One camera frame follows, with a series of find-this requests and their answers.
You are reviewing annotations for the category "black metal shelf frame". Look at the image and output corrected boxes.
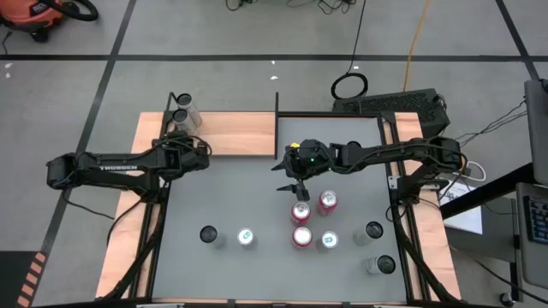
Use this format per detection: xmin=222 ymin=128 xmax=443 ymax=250
xmin=165 ymin=91 xmax=280 ymax=161

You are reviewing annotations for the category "black orange hazard strip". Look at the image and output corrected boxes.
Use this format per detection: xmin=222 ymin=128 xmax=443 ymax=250
xmin=0 ymin=250 xmax=49 ymax=308

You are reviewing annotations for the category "slim silver blue can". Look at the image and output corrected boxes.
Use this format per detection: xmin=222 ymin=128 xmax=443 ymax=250
xmin=236 ymin=227 xmax=258 ymax=251
xmin=315 ymin=230 xmax=340 ymax=253

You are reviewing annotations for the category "yellow floor cable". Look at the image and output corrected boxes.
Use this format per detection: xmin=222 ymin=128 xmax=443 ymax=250
xmin=402 ymin=0 xmax=432 ymax=93

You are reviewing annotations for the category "grey monitor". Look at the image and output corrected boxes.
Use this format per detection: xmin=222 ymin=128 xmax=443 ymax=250
xmin=524 ymin=78 xmax=548 ymax=186

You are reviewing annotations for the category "orange shop vacuum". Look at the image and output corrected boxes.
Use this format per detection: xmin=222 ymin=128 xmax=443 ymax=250
xmin=0 ymin=0 xmax=65 ymax=44

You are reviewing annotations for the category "red Fanta strawberry can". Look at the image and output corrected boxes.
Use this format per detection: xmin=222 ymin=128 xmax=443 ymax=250
xmin=290 ymin=201 xmax=312 ymax=227
xmin=316 ymin=190 xmax=339 ymax=217
xmin=291 ymin=226 xmax=313 ymax=251

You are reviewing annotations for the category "black coiled floor cable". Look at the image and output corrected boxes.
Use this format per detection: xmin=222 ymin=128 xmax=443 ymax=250
xmin=330 ymin=0 xmax=369 ymax=101

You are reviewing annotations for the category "white cable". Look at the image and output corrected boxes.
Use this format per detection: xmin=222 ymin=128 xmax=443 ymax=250
xmin=466 ymin=160 xmax=488 ymax=183

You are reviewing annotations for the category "grey table mat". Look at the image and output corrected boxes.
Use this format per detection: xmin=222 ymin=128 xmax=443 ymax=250
xmin=152 ymin=115 xmax=408 ymax=303

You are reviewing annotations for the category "grey device with keypad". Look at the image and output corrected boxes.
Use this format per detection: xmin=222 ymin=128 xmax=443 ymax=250
xmin=515 ymin=181 xmax=548 ymax=291

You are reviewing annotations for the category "black vacuum hose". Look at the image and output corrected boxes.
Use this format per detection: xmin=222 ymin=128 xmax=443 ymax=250
xmin=40 ymin=0 xmax=100 ymax=22

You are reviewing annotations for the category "black metal stand bar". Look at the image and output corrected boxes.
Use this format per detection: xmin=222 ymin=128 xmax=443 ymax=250
xmin=438 ymin=162 xmax=536 ymax=220

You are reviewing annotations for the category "white paper sheet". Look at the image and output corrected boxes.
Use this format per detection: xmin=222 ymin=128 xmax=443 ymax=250
xmin=438 ymin=179 xmax=484 ymax=235

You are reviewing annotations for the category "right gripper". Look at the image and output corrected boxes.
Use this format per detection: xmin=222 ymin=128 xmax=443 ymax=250
xmin=271 ymin=139 xmax=334 ymax=202

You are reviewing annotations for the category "wooden shelf board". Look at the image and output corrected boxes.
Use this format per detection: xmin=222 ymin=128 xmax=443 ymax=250
xmin=175 ymin=111 xmax=277 ymax=157

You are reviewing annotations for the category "black aluminium table frame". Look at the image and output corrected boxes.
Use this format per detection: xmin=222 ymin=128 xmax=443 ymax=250
xmin=96 ymin=110 xmax=462 ymax=308

